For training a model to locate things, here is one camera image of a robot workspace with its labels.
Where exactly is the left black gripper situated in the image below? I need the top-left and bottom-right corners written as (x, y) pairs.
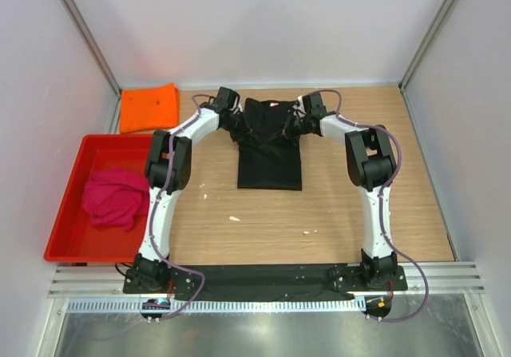
top-left (221, 110), bottom-right (260, 147)

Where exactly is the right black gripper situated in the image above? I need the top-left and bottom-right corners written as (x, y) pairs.
top-left (268, 110), bottom-right (311, 146)

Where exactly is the black t shirt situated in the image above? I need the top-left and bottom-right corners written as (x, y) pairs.
top-left (232, 98), bottom-right (303, 191)

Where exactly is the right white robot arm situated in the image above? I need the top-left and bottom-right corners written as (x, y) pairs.
top-left (283, 89), bottom-right (401, 290)

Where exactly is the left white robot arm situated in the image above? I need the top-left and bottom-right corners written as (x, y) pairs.
top-left (124, 87), bottom-right (241, 293)

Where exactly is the folded orange t shirt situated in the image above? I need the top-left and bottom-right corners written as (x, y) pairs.
top-left (119, 84), bottom-right (180, 133)

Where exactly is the crumpled pink t shirt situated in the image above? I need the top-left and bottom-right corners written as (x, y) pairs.
top-left (81, 167), bottom-right (149, 232)

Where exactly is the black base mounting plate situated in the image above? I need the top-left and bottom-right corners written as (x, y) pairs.
top-left (123, 264), bottom-right (408, 295)

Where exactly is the red plastic bin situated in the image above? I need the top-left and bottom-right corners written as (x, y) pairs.
top-left (44, 134), bottom-right (152, 264)

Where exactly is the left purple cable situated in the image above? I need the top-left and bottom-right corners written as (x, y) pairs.
top-left (79, 92), bottom-right (207, 342)

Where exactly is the slotted white cable duct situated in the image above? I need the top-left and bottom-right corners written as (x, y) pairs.
top-left (66, 297), bottom-right (366, 315)

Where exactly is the left aluminium corner post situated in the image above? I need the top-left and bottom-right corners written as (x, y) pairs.
top-left (60, 0), bottom-right (121, 97)

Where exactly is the aluminium corner post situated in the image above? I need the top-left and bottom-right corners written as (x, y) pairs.
top-left (398, 0), bottom-right (459, 93)
top-left (60, 0), bottom-right (121, 97)

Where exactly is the right aluminium corner post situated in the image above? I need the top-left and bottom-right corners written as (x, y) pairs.
top-left (398, 0), bottom-right (459, 93)

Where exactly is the aluminium rail profile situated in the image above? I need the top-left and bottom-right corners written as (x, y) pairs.
top-left (47, 262), bottom-right (485, 298)

